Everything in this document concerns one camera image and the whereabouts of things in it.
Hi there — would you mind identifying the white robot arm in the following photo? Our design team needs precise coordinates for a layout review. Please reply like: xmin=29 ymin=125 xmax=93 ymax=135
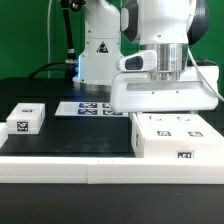
xmin=62 ymin=0 xmax=219 ymax=113

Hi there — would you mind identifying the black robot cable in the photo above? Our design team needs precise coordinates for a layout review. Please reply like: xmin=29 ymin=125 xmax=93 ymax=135
xmin=27 ymin=0 xmax=81 ymax=80

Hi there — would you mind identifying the white cabinet body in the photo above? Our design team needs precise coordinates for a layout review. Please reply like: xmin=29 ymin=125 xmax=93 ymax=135
xmin=129 ymin=112 xmax=224 ymax=159

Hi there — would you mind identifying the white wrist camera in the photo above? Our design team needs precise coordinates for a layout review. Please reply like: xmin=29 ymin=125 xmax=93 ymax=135
xmin=116 ymin=50 xmax=157 ymax=72

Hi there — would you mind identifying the white cabinet door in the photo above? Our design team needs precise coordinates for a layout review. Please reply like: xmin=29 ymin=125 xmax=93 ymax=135
xmin=173 ymin=114 xmax=224 ymax=140
xmin=132 ymin=113 xmax=180 ymax=139

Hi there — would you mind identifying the small white box part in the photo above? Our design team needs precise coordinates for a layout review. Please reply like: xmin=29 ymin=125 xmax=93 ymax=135
xmin=6 ymin=103 xmax=45 ymax=134

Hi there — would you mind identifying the white flat marker board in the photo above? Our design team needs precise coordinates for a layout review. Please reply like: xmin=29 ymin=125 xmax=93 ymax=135
xmin=55 ymin=102 xmax=128 ymax=117

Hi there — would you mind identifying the white thin cable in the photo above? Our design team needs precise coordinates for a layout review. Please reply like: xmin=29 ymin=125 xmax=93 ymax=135
xmin=47 ymin=0 xmax=54 ymax=80

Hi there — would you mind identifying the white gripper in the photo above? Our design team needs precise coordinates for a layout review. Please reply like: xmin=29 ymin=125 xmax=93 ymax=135
xmin=110 ymin=66 xmax=219 ymax=113

